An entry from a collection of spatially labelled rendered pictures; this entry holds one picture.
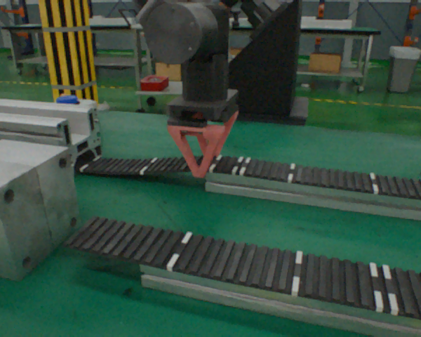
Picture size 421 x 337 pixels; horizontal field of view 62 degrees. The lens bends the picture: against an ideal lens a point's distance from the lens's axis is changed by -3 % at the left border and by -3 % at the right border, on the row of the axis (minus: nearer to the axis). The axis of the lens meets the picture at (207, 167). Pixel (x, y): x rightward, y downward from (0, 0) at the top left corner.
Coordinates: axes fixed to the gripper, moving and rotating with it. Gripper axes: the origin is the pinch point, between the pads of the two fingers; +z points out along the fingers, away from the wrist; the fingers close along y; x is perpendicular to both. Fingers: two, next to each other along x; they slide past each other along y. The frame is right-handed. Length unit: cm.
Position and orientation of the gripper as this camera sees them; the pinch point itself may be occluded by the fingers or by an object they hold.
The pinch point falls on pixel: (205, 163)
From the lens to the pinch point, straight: 48.8
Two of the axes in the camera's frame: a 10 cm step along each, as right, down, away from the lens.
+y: -2.9, 3.9, -8.7
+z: 0.0, 9.1, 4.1
